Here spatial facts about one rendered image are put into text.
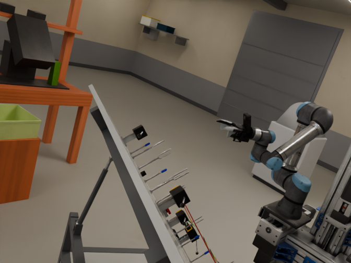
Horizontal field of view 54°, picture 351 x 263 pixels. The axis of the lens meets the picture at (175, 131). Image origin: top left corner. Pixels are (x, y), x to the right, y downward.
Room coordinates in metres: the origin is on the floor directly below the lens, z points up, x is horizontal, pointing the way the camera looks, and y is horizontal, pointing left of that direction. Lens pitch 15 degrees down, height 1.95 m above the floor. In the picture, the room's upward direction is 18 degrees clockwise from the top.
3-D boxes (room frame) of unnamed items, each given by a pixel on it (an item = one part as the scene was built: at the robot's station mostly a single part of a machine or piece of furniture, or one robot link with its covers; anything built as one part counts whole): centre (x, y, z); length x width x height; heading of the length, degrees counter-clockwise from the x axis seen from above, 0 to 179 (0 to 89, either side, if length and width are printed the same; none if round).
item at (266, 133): (1.91, -0.49, 1.56); 0.11 x 0.08 x 0.09; 116
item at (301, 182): (1.91, -0.78, 1.33); 0.13 x 0.12 x 0.14; 26
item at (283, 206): (1.91, -0.78, 1.21); 0.15 x 0.15 x 0.10
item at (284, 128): (5.78, -1.98, 0.76); 0.79 x 0.69 x 1.53; 51
